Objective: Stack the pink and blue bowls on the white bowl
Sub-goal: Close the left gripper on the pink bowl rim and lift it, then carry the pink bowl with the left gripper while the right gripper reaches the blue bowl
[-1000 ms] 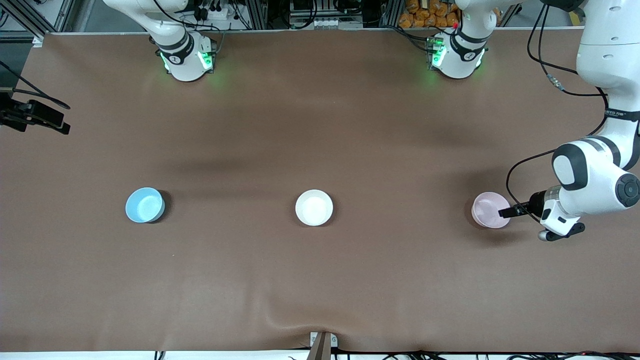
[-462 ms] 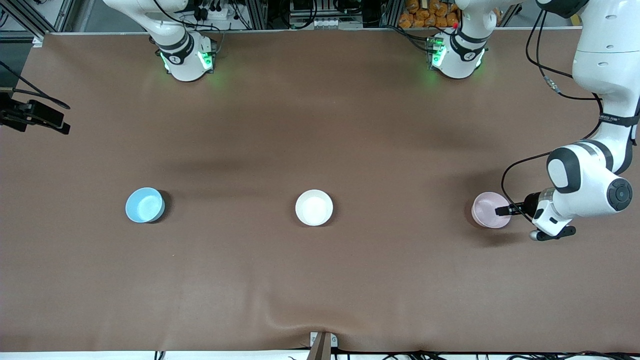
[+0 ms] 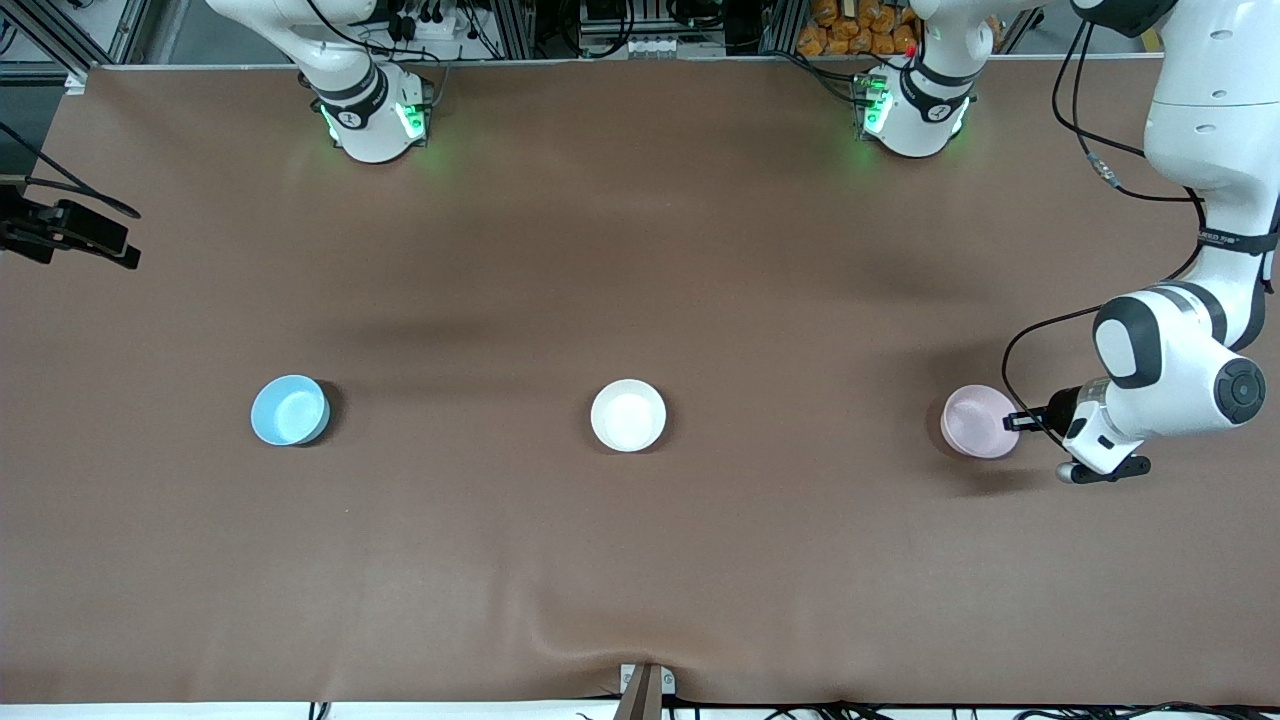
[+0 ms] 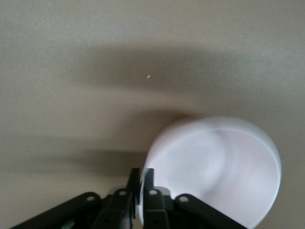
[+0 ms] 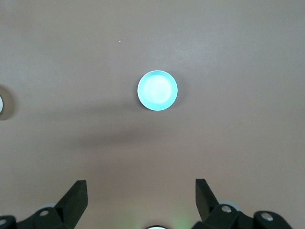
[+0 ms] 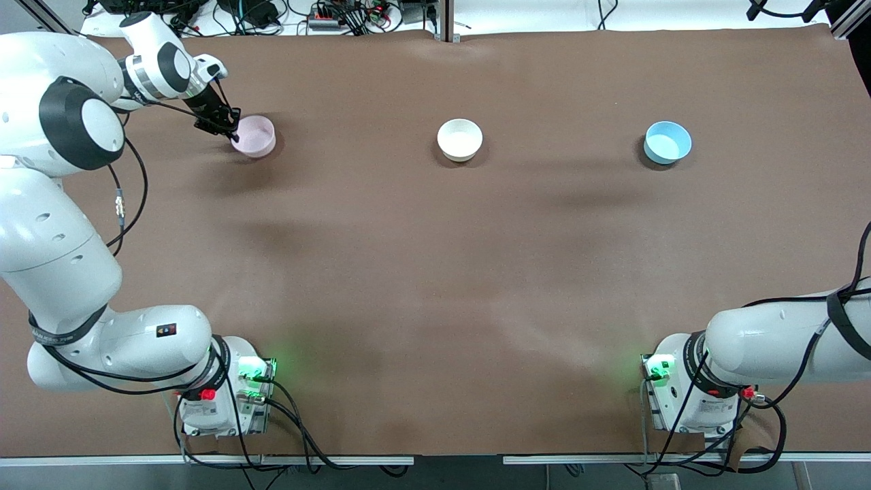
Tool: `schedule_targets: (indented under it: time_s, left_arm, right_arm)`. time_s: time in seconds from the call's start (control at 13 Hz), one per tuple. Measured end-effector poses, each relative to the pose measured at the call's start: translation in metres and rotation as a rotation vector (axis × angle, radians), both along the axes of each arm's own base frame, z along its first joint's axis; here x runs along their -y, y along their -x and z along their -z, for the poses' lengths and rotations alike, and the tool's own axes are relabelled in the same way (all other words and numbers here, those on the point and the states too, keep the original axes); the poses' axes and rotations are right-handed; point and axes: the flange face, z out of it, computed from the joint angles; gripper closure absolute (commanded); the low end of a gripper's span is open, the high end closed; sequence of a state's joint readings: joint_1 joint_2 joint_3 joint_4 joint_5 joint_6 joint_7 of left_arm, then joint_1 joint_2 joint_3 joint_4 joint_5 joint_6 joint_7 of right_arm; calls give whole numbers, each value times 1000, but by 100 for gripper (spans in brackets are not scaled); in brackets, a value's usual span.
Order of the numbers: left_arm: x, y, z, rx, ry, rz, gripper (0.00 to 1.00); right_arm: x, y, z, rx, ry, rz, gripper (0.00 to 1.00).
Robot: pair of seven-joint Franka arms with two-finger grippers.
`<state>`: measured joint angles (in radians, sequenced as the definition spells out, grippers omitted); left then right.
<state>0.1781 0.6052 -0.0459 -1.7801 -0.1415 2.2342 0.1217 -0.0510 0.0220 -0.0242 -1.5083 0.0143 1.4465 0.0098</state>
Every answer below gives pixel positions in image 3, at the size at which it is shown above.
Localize metal clamp bracket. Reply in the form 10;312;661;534
615;662;676;720

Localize white plastic bowl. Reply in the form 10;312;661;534
590;379;668;453

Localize brown table cloth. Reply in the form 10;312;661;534
0;55;1280;706

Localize aluminium frame profile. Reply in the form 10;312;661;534
0;0;151;73

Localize white power strip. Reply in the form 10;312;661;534
385;0;471;43

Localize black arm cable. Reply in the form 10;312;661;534
1002;20;1216;446
0;122;142;220

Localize orange snack packets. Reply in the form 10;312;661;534
797;0;921;58

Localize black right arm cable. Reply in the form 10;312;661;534
0;122;142;220

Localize light blue plastic bowl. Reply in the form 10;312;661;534
250;375;331;447

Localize black base cable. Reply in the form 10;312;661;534
772;48;869;107

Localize pink plastic bowl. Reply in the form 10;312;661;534
940;385;1022;460

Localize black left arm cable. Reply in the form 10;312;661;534
1002;20;1216;446

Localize grey electronics box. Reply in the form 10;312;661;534
578;0;736;58

